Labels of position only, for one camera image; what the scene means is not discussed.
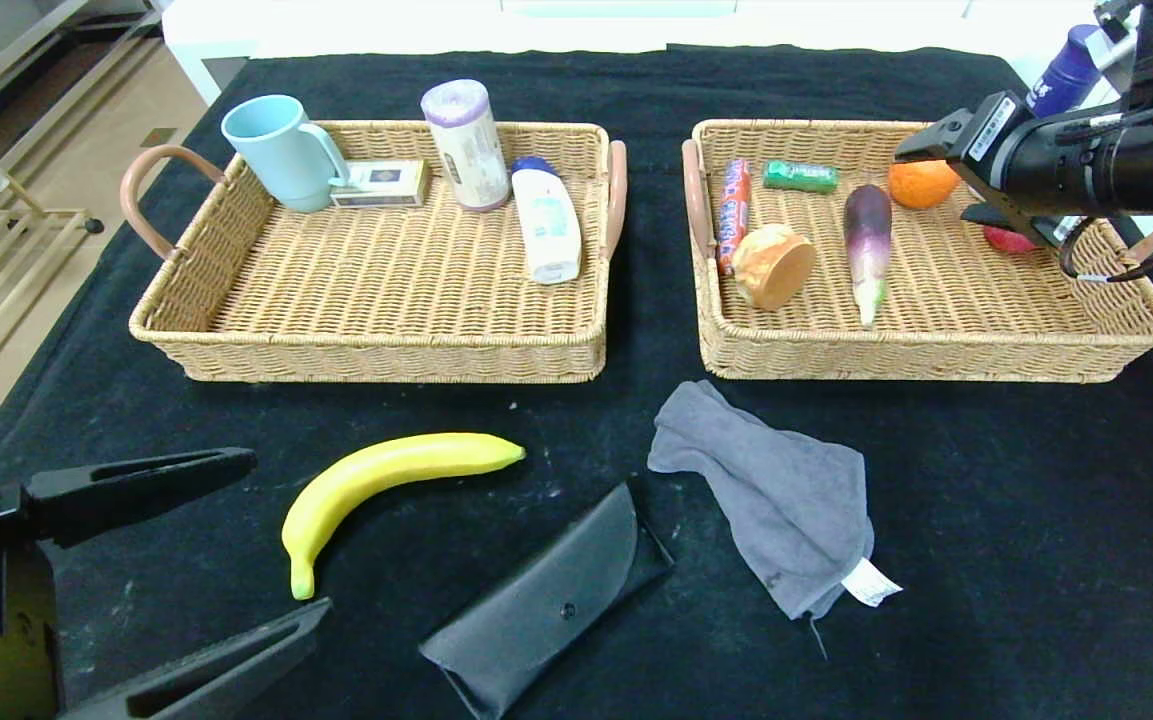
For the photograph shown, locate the white bottle purple cap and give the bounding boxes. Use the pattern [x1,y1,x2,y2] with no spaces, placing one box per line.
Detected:
[1026,25,1104,117]

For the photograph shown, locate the purple eggplant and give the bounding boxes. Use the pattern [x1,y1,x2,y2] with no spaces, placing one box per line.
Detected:
[843,184,894,328]

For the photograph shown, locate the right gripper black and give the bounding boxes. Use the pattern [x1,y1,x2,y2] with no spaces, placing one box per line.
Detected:
[894,89,1102,247]

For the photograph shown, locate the black tablecloth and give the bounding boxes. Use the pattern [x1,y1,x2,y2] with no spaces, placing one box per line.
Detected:
[0,45,1153,720]

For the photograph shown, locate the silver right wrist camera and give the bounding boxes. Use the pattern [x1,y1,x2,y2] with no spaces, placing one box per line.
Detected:
[1094,0,1153,71]

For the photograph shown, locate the woven wicker basket brown handles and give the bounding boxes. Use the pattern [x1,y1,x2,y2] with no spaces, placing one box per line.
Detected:
[119,120,629,386]
[681,120,1153,384]

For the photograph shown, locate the white lotion bottle blue cap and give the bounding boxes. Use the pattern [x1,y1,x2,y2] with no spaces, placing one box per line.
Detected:
[511,158,583,286]

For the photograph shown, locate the black glasses case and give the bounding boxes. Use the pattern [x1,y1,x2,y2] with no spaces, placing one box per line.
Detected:
[420,483,677,720]

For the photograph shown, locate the orange-red candy tube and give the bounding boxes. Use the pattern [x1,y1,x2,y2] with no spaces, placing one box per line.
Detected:
[717,158,752,277]

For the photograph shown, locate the light wooden wheeled rack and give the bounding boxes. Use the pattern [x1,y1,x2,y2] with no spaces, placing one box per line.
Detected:
[0,175,107,417]

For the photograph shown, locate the light blue plastic mug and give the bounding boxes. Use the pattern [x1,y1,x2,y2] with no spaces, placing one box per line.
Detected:
[221,95,350,214]

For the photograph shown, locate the orange fruit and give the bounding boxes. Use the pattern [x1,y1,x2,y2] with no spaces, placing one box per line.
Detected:
[888,160,963,210]

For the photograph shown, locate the yellow banana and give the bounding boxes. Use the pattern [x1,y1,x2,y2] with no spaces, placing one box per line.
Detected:
[281,432,528,601]

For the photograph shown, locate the purple-topped beige roll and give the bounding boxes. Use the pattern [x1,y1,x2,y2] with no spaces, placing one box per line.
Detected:
[421,80,512,214]

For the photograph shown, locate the grey cloth with white tag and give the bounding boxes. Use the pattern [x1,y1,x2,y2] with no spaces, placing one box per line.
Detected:
[647,381,904,661]

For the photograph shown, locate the small white card box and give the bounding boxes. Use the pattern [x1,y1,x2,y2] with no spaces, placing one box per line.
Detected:
[331,160,431,210]

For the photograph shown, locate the green candy pack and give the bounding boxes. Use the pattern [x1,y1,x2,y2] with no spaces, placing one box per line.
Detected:
[763,161,840,195]

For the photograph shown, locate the toy burger bun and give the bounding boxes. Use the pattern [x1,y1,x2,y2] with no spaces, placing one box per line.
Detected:
[731,223,818,311]

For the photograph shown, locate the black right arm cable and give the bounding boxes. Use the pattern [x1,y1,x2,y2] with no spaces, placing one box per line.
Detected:
[1058,212,1153,285]

